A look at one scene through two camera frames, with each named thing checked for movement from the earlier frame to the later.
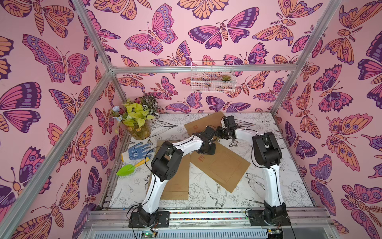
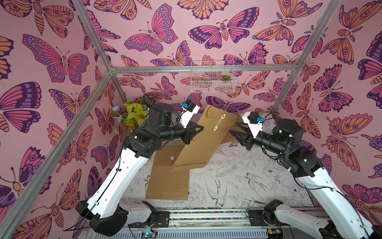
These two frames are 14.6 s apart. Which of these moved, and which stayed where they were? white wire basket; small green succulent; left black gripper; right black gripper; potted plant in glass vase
Moved: right black gripper; left black gripper
Stayed: white wire basket; potted plant in glass vase; small green succulent
